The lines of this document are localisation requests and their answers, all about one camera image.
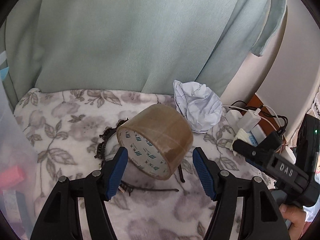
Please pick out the pale green curtain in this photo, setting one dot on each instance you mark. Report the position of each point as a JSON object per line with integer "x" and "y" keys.
{"x": 125, "y": 30}

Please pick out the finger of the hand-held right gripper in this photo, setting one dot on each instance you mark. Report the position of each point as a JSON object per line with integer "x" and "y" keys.
{"x": 246, "y": 150}
{"x": 272, "y": 141}

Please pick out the translucent plastic storage box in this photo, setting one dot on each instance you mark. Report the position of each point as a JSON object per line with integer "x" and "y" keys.
{"x": 12, "y": 140}

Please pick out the black rhinestone headband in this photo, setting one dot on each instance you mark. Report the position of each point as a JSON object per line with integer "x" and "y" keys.
{"x": 105, "y": 135}

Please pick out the large white charger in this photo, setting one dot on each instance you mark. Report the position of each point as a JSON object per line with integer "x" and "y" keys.
{"x": 250, "y": 120}

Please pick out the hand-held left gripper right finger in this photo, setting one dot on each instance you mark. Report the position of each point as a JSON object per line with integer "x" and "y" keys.
{"x": 203, "y": 172}

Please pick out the small white adapter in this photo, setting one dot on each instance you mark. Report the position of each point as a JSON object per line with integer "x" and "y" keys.
{"x": 233, "y": 118}

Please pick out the person's right hand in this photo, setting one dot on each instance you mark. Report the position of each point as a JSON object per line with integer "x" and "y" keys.
{"x": 293, "y": 216}

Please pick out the brown packing tape roll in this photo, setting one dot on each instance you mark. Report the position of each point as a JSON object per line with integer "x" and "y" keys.
{"x": 160, "y": 127}

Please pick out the white cylinder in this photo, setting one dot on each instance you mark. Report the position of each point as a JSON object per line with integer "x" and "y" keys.
{"x": 290, "y": 155}

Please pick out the grey floral blanket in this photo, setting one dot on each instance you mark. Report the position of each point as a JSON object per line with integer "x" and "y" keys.
{"x": 62, "y": 120}

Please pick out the cream plastic clip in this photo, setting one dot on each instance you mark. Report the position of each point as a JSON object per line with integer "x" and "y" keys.
{"x": 240, "y": 133}

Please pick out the white plug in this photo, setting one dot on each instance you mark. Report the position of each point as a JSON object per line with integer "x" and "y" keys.
{"x": 258, "y": 133}

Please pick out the crumpled white paper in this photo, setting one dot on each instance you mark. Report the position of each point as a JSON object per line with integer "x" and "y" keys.
{"x": 200, "y": 105}

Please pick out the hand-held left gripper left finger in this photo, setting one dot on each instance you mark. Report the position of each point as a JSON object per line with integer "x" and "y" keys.
{"x": 117, "y": 172}

